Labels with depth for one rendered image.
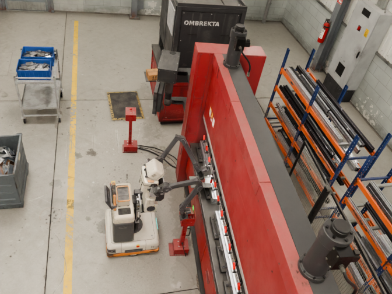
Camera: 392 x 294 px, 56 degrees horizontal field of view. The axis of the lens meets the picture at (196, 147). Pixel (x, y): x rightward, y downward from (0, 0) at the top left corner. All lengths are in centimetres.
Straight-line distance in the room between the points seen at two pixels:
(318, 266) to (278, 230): 40
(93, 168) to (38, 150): 97
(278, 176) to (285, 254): 70
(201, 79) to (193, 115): 56
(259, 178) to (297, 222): 45
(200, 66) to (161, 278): 266
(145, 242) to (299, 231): 255
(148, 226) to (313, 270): 290
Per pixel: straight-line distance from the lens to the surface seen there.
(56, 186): 581
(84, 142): 645
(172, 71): 466
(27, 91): 714
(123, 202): 438
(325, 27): 934
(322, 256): 234
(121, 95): 747
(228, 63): 417
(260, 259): 301
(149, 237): 485
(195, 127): 504
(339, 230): 219
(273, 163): 309
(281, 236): 262
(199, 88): 466
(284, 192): 290
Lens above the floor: 432
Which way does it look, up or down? 42 degrees down
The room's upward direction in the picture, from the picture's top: 11 degrees clockwise
